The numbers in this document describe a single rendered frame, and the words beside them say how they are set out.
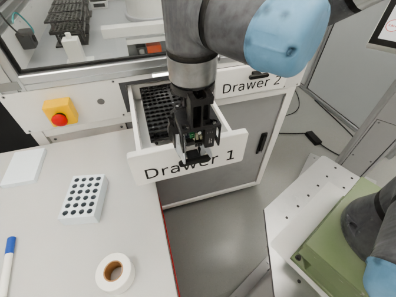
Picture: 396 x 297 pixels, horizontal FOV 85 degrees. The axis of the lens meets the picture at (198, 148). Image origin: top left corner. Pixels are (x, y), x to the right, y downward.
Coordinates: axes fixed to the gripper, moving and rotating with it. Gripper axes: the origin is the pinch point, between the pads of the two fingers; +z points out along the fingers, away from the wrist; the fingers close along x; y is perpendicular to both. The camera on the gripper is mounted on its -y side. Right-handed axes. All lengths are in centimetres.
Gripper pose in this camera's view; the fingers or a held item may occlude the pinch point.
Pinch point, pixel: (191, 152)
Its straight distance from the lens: 50.7
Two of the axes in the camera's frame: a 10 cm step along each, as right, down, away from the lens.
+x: 9.6, -2.1, 1.9
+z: 0.0, 6.8, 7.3
